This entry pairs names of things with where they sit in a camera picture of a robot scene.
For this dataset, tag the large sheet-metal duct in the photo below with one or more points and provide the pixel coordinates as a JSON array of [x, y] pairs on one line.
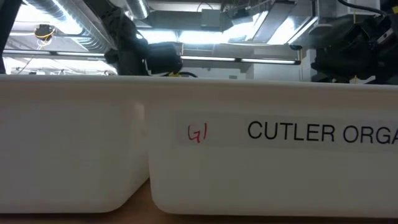
[[273, 21]]

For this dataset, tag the white cutlery organizer tray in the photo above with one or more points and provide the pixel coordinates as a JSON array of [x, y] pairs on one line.
[[248, 174]]

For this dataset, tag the long linear ceiling light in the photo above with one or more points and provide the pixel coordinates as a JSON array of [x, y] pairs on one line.
[[236, 59]]

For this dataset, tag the corrugated silver air duct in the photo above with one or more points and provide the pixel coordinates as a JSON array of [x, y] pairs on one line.
[[84, 28]]

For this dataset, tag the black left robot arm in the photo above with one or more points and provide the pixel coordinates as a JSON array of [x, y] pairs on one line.
[[127, 46]]

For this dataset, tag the bright ceiling light panel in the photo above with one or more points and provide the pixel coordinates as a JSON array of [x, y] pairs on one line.
[[199, 36]]

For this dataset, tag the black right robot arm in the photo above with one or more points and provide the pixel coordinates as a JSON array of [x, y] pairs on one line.
[[351, 53]]

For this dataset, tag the grey ceiling junction box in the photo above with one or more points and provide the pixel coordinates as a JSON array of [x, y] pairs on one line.
[[211, 19]]

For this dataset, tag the round metal duct pipe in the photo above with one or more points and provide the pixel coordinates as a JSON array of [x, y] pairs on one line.
[[138, 7]]

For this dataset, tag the white rectangular duct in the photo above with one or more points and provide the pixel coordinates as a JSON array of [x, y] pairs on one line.
[[332, 7]]

